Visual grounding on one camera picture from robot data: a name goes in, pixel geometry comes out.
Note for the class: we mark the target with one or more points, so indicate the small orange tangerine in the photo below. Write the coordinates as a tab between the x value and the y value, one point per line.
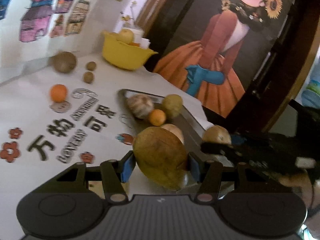
58	93
157	117

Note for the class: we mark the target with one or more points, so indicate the small striped pepino melon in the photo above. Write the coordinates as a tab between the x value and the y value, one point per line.
140	105

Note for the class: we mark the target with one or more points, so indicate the long green-brown mango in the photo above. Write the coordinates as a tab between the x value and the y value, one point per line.
162	157

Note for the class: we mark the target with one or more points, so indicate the person's right hand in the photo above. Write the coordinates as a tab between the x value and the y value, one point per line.
309	190

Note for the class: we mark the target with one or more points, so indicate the dark metal baking tray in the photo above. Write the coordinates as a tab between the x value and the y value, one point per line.
139	124

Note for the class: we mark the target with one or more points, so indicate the small brown longan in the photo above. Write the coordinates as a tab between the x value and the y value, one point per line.
88	77
91	66

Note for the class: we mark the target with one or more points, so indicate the white paper table mat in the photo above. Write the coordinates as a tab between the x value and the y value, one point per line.
40	138

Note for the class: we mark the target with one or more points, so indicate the yellow-green mango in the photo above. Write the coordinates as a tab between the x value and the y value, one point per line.
172	105

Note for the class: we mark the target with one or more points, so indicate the colourful houses drawing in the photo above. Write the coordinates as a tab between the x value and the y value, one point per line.
34	29

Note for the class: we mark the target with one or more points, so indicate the white jar with flowers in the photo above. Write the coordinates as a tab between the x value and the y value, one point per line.
130	23

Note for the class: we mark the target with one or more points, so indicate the large brown kiwi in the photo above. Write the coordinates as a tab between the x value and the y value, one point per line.
64	62

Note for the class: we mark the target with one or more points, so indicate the yellow plastic bowl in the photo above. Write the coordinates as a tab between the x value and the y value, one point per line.
123	55

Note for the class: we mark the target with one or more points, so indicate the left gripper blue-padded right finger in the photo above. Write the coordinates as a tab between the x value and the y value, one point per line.
208	175

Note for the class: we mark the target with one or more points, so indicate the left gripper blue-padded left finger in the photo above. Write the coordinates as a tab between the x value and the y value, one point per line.
114	173

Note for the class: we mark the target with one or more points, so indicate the wooden door frame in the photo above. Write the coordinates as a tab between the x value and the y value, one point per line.
148	14

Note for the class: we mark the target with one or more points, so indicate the white cup in bowl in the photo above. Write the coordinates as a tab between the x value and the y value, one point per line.
144	43

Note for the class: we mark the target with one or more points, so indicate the girl orange dress poster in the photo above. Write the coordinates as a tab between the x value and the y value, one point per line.
216	49

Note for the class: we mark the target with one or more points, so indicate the yellow pear in bowl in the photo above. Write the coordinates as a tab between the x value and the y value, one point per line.
126	36

